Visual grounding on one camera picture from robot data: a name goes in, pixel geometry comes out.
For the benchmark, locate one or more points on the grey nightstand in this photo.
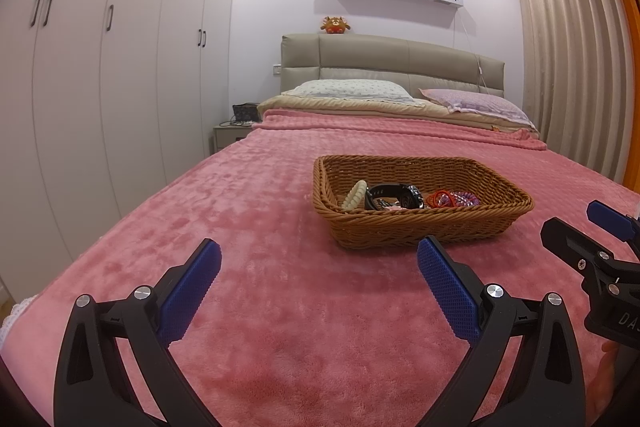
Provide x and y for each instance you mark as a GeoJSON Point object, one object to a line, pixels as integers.
{"type": "Point", "coordinates": [227, 137]}

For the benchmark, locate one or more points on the beige blanket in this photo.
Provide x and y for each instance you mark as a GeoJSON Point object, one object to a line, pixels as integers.
{"type": "Point", "coordinates": [350, 107]}

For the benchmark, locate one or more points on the beige curtain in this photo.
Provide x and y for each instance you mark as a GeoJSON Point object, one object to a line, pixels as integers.
{"type": "Point", "coordinates": [565, 57]}

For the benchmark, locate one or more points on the white wardrobe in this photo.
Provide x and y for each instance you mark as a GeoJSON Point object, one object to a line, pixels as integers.
{"type": "Point", "coordinates": [125, 82]}

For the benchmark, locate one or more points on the grey padded headboard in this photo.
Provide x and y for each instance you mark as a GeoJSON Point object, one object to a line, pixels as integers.
{"type": "Point", "coordinates": [375, 57]}

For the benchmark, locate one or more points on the orange curtain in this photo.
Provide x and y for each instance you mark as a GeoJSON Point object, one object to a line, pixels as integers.
{"type": "Point", "coordinates": [631, 57]}

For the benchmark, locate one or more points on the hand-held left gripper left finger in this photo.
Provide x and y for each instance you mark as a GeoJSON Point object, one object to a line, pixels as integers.
{"type": "Point", "coordinates": [192, 292]}

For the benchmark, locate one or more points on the small pink hair clip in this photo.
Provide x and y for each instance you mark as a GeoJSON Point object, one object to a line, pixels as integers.
{"type": "Point", "coordinates": [395, 208]}

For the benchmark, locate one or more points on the white lace bed skirt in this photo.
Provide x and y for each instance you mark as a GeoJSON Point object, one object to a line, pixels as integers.
{"type": "Point", "coordinates": [15, 314]}

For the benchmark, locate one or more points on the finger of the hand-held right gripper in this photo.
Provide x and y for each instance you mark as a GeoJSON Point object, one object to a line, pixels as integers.
{"type": "Point", "coordinates": [612, 219]}
{"type": "Point", "coordinates": [570, 242]}

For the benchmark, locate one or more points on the black wristwatch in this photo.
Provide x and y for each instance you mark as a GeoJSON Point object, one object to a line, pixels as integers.
{"type": "Point", "coordinates": [395, 192]}

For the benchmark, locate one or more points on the pink fleece blanket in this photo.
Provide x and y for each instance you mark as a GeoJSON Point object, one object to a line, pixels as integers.
{"type": "Point", "coordinates": [250, 232]}

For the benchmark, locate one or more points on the cream hair claw clip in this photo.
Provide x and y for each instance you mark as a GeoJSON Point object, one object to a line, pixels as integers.
{"type": "Point", "coordinates": [355, 197]}

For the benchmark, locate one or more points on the dark patterned bag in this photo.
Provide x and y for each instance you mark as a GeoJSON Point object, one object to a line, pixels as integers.
{"type": "Point", "coordinates": [245, 112]}

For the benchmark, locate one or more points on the brown wicker basket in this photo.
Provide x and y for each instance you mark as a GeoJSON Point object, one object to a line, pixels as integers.
{"type": "Point", "coordinates": [400, 232]}

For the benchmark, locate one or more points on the orange plush toy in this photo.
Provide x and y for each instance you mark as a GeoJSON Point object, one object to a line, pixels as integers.
{"type": "Point", "coordinates": [335, 26]}

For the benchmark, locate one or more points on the pink pillow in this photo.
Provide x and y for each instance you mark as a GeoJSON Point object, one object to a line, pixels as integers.
{"type": "Point", "coordinates": [475, 104]}

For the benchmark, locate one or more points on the white floral pillow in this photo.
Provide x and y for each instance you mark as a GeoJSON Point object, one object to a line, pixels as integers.
{"type": "Point", "coordinates": [350, 88]}

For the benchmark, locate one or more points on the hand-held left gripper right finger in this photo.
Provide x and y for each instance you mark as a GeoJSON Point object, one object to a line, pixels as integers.
{"type": "Point", "coordinates": [450, 297]}

